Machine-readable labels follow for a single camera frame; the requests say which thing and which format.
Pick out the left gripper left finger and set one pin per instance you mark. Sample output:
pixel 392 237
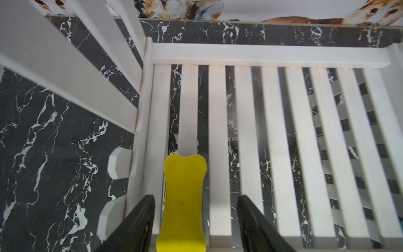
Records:
pixel 135 232

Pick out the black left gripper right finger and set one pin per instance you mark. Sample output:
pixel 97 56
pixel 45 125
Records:
pixel 257 234

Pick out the yellow eraser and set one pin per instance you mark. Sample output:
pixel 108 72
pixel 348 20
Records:
pixel 182 227

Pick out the white wooden two-tier shelf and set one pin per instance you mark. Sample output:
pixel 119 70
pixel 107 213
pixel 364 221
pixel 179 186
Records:
pixel 346 105

